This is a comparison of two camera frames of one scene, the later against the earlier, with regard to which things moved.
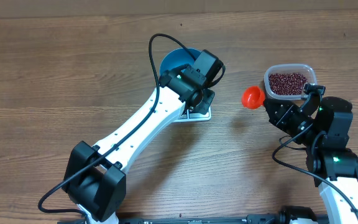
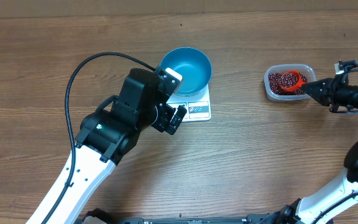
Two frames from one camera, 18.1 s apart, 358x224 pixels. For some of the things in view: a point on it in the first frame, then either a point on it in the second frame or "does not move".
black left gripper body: [209, 95] → [163, 120]
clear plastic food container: [287, 81] does not move
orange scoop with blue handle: [253, 97] → [299, 83]
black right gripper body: [276, 112] → [332, 94]
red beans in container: [287, 83] does not move
